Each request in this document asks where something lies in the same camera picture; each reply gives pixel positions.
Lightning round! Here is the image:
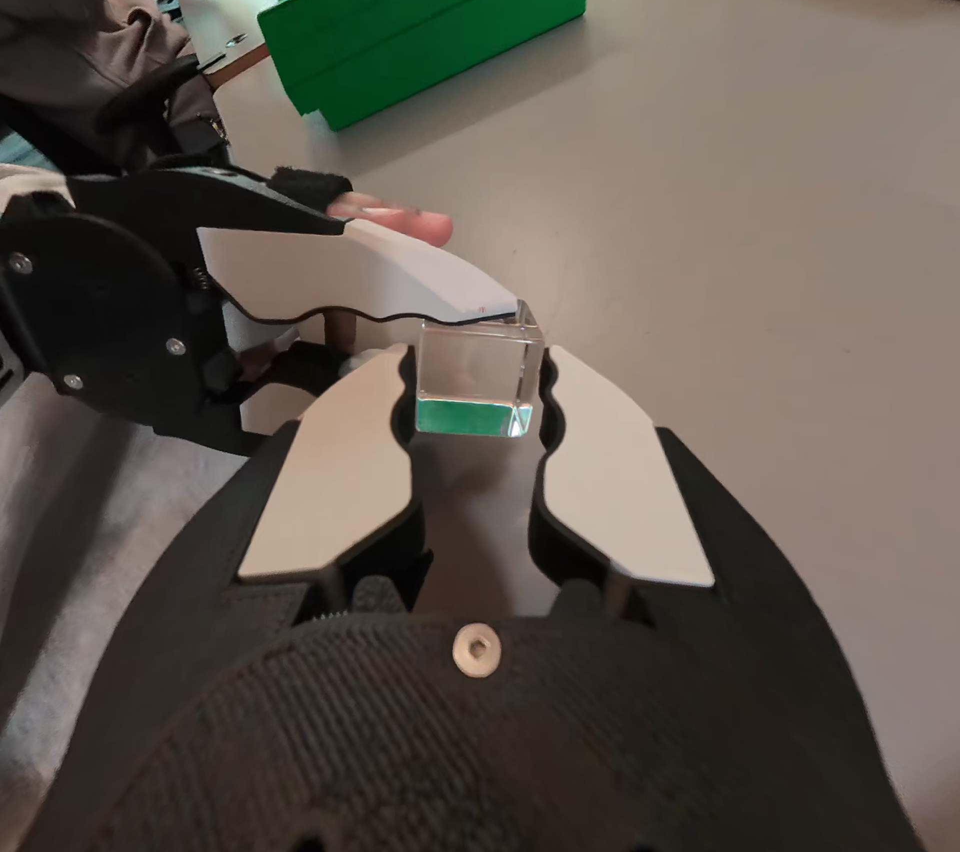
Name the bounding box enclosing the person's left hand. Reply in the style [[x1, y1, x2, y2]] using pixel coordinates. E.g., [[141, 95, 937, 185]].
[[327, 192, 454, 247]]

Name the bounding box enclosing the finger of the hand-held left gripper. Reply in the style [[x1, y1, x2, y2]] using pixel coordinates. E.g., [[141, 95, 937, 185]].
[[240, 379, 333, 437], [196, 220, 528, 329]]

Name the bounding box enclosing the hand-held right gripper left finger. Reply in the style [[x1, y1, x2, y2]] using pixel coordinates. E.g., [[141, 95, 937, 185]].
[[237, 343, 434, 616]]

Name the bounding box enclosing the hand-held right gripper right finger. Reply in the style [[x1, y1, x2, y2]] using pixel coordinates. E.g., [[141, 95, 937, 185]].
[[527, 343, 717, 613]]

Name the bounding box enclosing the clear glass cube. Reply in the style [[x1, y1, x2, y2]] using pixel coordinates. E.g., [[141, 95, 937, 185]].
[[414, 300, 546, 439]]

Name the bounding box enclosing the brown grey jacket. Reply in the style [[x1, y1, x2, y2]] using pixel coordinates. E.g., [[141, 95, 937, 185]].
[[0, 0, 228, 174]]

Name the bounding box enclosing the green plastic bin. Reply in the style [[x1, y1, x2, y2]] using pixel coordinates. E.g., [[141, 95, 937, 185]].
[[257, 0, 592, 133]]

